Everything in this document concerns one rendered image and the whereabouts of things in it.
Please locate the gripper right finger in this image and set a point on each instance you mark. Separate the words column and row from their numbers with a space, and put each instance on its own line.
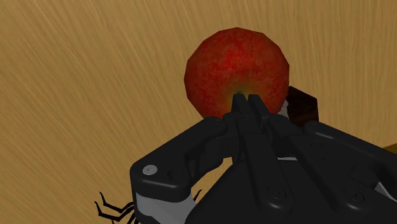
column 335, row 155

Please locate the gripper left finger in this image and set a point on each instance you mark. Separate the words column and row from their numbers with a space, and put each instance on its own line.
column 173, row 173

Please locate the dark brown block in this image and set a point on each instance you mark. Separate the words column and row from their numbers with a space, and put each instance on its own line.
column 302, row 105

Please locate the black spider figure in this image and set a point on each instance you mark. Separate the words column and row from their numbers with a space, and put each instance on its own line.
column 113, row 207

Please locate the red apple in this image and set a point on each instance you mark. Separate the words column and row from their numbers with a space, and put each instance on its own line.
column 235, row 62

